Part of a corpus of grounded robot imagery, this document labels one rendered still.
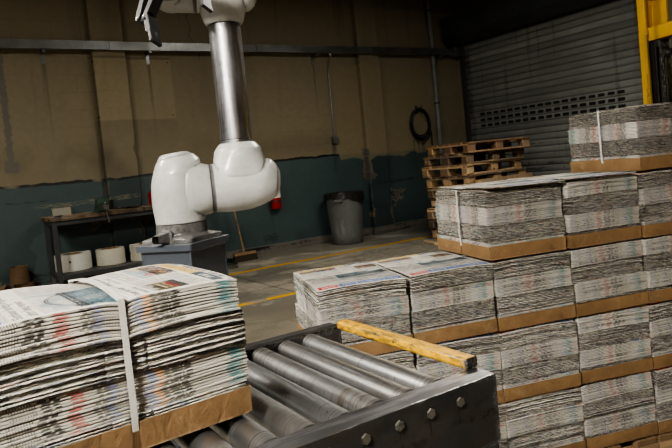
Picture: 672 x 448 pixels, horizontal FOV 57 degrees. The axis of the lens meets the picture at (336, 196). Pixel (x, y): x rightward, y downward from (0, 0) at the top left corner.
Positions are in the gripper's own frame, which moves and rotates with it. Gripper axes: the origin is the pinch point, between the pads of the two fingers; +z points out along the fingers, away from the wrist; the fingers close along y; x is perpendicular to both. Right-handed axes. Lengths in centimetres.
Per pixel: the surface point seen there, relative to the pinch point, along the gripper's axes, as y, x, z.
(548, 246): -36, -127, 37
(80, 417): 17, 17, 73
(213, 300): 1, 4, 60
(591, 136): -64, -156, -4
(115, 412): 15, 13, 73
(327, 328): 12, -53, 55
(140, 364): 10, 11, 67
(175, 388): 10, 5, 71
